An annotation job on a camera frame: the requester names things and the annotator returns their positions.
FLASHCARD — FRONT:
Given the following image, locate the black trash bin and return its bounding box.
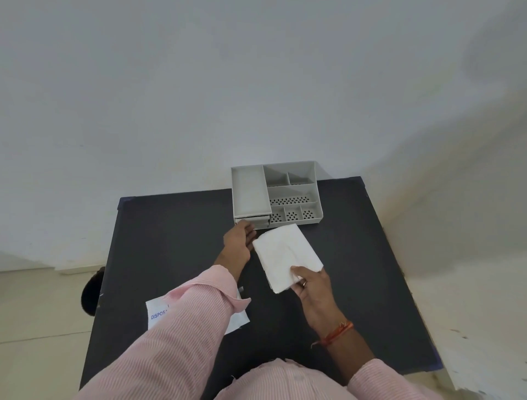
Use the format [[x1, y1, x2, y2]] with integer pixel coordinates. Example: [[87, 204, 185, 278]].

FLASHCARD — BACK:
[[81, 266, 106, 318]]

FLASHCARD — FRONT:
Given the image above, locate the pink striped shirt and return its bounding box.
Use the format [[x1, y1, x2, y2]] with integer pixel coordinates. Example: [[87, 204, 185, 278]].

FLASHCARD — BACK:
[[214, 358, 351, 400]]

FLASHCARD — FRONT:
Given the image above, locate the person's left forearm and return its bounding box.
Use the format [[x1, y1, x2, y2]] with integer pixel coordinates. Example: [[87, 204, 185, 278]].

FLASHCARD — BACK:
[[76, 249, 253, 400]]

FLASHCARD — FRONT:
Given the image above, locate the orange thread bracelet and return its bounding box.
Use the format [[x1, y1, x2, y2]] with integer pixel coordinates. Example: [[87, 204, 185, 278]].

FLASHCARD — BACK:
[[310, 320, 355, 349]]

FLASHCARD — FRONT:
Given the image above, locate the person's left hand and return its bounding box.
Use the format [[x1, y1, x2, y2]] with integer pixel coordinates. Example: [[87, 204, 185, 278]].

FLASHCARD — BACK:
[[222, 219, 259, 265]]

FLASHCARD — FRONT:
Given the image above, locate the stack of clear gloves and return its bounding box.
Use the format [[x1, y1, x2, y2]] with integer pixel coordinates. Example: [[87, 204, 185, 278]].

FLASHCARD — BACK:
[[251, 223, 324, 295]]

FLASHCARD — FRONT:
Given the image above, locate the person's right forearm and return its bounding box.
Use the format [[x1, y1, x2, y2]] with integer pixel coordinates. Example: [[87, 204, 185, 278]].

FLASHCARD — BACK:
[[325, 325, 445, 400]]

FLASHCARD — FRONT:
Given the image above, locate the white glove packet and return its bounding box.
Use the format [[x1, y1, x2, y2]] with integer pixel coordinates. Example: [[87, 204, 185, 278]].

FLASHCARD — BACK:
[[145, 296, 251, 336]]

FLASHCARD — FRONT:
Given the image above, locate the person's right hand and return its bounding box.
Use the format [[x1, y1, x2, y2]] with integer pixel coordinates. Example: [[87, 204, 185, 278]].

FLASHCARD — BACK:
[[290, 265, 346, 331]]

